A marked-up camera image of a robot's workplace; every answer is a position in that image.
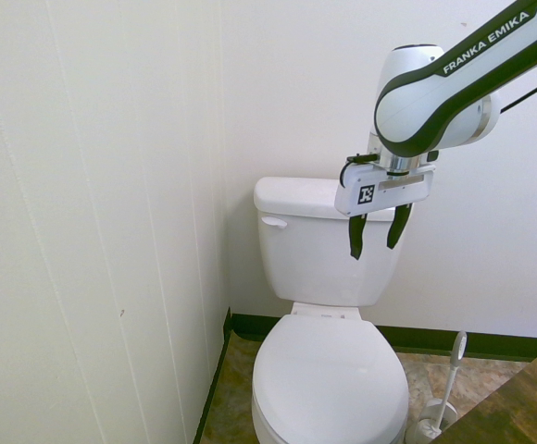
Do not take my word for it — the white toilet brush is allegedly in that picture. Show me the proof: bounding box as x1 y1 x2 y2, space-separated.
418 330 468 439

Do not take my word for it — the brown wooden table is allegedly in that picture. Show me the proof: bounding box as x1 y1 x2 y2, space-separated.
428 352 537 444

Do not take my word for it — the white toilet tank lid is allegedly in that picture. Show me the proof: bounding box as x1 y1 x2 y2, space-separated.
253 176 396 221

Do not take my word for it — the black cable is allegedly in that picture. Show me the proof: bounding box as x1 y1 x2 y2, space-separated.
499 70 537 115

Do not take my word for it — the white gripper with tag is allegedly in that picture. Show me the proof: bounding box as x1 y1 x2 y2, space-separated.
334 159 436 261

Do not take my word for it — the white toilet tank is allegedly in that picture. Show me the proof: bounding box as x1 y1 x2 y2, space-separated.
257 209 403 308

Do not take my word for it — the white toilet bowl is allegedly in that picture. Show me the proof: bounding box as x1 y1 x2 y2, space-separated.
251 301 411 444

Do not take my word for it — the white toilet seat lid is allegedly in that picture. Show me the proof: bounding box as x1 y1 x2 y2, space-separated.
251 313 410 435

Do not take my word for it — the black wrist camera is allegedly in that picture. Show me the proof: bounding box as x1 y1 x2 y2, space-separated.
344 153 381 166

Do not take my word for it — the white toilet brush holder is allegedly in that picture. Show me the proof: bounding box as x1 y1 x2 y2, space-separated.
405 399 459 444

